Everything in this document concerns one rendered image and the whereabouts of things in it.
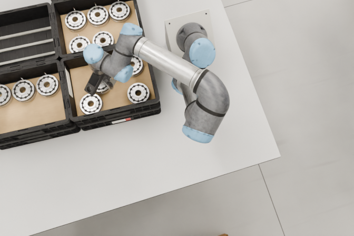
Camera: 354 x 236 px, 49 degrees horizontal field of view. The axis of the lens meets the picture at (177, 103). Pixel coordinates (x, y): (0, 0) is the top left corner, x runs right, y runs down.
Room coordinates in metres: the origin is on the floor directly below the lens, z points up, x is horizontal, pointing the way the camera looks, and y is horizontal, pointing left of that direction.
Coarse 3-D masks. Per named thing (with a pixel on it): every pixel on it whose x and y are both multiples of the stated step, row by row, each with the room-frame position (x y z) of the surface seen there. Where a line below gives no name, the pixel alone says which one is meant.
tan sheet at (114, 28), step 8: (64, 16) 0.96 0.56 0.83; (96, 16) 0.95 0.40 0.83; (64, 24) 0.91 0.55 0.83; (88, 24) 0.91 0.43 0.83; (112, 24) 0.91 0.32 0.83; (120, 24) 0.91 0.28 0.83; (136, 24) 0.91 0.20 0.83; (64, 32) 0.87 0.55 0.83; (72, 32) 0.87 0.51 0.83; (80, 32) 0.87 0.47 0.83; (88, 32) 0.87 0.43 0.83; (96, 32) 0.87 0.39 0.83; (112, 32) 0.87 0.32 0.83; (64, 40) 0.83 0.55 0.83
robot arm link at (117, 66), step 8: (112, 56) 0.58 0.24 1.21; (120, 56) 0.57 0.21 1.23; (104, 64) 0.55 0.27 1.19; (112, 64) 0.55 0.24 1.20; (120, 64) 0.55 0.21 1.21; (128, 64) 0.55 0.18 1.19; (104, 72) 0.53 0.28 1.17; (112, 72) 0.52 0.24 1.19; (120, 72) 0.52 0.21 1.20; (128, 72) 0.52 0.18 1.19; (120, 80) 0.50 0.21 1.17; (128, 80) 0.51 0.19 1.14
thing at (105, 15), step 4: (92, 8) 0.98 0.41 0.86; (96, 8) 0.98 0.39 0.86; (100, 8) 0.98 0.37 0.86; (104, 8) 0.98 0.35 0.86; (88, 12) 0.96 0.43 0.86; (92, 12) 0.96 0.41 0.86; (104, 12) 0.96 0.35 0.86; (88, 16) 0.94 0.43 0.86; (92, 16) 0.94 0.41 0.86; (104, 16) 0.94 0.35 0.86; (92, 20) 0.92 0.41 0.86; (96, 20) 0.92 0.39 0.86; (100, 20) 0.92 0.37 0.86; (104, 20) 0.92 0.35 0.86; (96, 24) 0.90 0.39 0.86
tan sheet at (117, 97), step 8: (144, 64) 0.70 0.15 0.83; (72, 72) 0.66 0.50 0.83; (80, 72) 0.66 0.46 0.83; (88, 72) 0.66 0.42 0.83; (144, 72) 0.66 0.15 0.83; (72, 80) 0.62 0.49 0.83; (80, 80) 0.62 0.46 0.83; (136, 80) 0.62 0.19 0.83; (144, 80) 0.62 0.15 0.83; (80, 88) 0.58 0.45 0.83; (120, 88) 0.58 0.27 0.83; (128, 88) 0.58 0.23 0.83; (152, 88) 0.58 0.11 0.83; (80, 96) 0.54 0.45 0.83; (104, 96) 0.54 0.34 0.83; (112, 96) 0.54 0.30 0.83; (120, 96) 0.54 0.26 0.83; (152, 96) 0.54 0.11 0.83; (104, 104) 0.50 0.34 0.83; (112, 104) 0.50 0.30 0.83; (120, 104) 0.50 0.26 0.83; (128, 104) 0.50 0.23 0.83; (80, 112) 0.46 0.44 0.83
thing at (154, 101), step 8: (112, 48) 0.74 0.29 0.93; (72, 56) 0.70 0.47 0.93; (80, 56) 0.70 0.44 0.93; (64, 72) 0.62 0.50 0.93; (152, 72) 0.62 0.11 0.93; (64, 80) 0.58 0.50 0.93; (152, 80) 0.58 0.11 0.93; (64, 88) 0.54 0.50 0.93; (144, 104) 0.47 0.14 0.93; (96, 112) 0.44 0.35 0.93; (104, 112) 0.44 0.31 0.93; (112, 112) 0.44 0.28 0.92; (72, 120) 0.40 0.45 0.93; (80, 120) 0.41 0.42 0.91
